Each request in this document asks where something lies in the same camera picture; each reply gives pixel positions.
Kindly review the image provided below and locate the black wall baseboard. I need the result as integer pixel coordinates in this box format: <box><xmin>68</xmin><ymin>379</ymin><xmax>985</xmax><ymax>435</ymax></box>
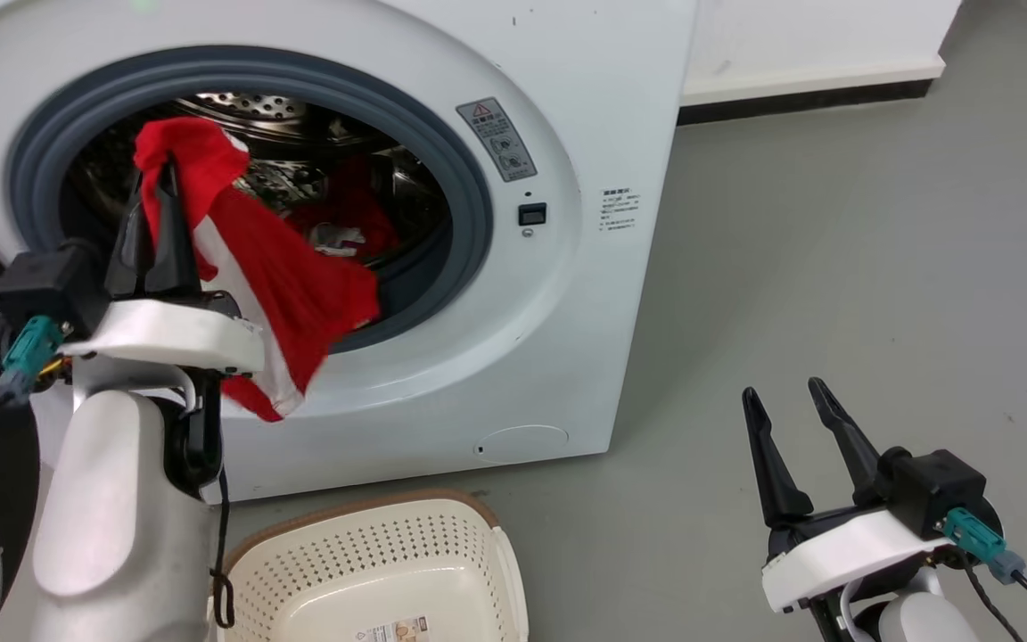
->
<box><xmin>678</xmin><ymin>78</ymin><xmax>935</xmax><ymax>127</ymax></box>

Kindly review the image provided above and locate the basket product label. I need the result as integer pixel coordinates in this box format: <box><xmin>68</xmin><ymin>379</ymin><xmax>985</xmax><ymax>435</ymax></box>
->
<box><xmin>354</xmin><ymin>617</ymin><xmax>431</xmax><ymax>642</ymax></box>

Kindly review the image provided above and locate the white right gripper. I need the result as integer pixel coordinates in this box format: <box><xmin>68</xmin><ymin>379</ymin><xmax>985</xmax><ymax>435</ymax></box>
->
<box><xmin>742</xmin><ymin>376</ymin><xmax>935</xmax><ymax>616</ymax></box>

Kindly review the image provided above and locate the round filter cover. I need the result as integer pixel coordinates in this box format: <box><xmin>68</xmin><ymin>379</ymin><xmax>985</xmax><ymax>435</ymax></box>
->
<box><xmin>476</xmin><ymin>424</ymin><xmax>571</xmax><ymax>464</ymax></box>

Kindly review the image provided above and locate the red garment with white label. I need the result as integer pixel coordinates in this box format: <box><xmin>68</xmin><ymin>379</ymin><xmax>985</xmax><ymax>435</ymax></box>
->
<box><xmin>285</xmin><ymin>159</ymin><xmax>400</xmax><ymax>261</ymax></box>

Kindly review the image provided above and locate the white front-load washing machine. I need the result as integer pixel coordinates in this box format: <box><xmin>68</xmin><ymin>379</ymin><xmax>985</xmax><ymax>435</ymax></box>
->
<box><xmin>0</xmin><ymin>0</ymin><xmax>700</xmax><ymax>505</ymax></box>

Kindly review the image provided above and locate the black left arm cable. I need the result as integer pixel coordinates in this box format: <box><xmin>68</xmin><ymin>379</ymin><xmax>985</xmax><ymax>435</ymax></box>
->
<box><xmin>209</xmin><ymin>464</ymin><xmax>239</xmax><ymax>630</ymax></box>

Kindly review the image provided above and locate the teal right camera connector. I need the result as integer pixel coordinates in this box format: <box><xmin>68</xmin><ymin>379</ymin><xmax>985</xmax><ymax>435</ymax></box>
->
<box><xmin>941</xmin><ymin>506</ymin><xmax>1027</xmax><ymax>586</ymax></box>

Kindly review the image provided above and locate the grey warning sticker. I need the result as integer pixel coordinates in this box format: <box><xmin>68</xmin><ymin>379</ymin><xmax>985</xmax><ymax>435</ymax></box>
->
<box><xmin>456</xmin><ymin>97</ymin><xmax>539</xmax><ymax>185</ymax></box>

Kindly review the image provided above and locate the teal left camera connector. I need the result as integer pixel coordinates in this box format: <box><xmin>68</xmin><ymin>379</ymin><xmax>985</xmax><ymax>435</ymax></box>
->
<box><xmin>0</xmin><ymin>315</ymin><xmax>66</xmax><ymax>399</ymax></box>

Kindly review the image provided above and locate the teal camera connector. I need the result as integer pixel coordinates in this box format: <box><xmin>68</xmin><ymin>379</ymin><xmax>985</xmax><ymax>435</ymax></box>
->
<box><xmin>941</xmin><ymin>506</ymin><xmax>1027</xmax><ymax>586</ymax></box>
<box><xmin>0</xmin><ymin>315</ymin><xmax>66</xmax><ymax>399</ymax></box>

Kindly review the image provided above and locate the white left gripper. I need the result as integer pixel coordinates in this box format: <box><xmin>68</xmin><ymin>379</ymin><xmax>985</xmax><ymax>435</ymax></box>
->
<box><xmin>62</xmin><ymin>160</ymin><xmax>266</xmax><ymax>376</ymax></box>

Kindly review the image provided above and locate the small printed text label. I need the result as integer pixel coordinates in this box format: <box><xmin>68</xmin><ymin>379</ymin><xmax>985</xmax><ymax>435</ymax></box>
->
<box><xmin>599</xmin><ymin>186</ymin><xmax>642</xmax><ymax>234</ymax></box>

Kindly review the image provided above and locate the red and white garment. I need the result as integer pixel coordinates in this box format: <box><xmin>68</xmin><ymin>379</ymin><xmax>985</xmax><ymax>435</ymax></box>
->
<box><xmin>133</xmin><ymin>116</ymin><xmax>382</xmax><ymax>424</ymax></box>

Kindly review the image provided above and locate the cream perforated laundry basket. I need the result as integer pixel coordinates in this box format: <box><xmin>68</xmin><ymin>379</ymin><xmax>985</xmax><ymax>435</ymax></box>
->
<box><xmin>209</xmin><ymin>490</ymin><xmax>530</xmax><ymax>642</ymax></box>

